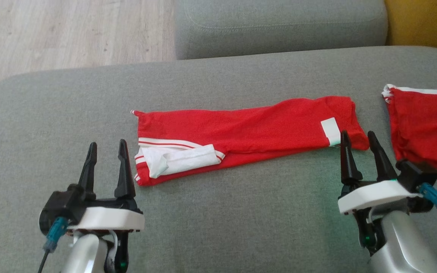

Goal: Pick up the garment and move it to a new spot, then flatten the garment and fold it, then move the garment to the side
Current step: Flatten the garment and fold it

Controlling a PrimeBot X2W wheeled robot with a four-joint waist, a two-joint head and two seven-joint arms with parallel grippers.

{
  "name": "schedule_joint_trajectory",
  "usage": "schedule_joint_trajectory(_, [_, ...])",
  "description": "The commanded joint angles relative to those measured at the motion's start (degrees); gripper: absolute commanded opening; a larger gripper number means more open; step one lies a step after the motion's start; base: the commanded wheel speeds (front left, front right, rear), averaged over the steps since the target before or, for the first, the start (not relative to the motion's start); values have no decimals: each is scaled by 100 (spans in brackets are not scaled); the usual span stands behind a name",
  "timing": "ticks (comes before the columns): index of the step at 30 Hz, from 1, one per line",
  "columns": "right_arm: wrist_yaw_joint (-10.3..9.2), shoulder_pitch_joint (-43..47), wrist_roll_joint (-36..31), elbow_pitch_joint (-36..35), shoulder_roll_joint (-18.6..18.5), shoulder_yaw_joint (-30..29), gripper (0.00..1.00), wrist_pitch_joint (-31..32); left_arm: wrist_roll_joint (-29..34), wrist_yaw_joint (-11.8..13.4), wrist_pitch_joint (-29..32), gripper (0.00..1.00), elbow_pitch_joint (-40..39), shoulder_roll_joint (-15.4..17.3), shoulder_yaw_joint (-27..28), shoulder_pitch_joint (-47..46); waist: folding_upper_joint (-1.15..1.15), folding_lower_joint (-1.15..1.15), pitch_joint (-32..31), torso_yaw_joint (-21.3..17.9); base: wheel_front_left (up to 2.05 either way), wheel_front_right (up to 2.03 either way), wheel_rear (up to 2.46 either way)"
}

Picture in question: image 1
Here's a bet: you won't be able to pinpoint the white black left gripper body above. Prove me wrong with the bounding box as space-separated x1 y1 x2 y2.
69 197 146 232

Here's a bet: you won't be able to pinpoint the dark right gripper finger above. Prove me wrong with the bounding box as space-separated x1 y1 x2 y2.
368 131 397 182
340 130 363 186

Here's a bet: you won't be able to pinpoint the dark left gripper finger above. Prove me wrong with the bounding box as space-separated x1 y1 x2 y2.
78 142 97 198
114 139 136 199

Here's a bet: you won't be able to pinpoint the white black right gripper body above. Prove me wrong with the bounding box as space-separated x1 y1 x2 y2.
337 179 422 215

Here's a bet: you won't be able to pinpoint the red white basketball shorts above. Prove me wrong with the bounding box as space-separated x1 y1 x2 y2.
382 84 437 171

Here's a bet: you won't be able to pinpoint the red white basketball jersey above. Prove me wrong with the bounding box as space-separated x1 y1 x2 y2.
130 96 370 187

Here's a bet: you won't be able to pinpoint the grey sofa seat cushion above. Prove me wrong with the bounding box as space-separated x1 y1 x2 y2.
0 46 437 273

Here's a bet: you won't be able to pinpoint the yellow cushion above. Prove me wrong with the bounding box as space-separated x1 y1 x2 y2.
385 0 437 58

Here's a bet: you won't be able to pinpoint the grey sofa back cushion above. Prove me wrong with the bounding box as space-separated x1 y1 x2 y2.
174 0 388 60

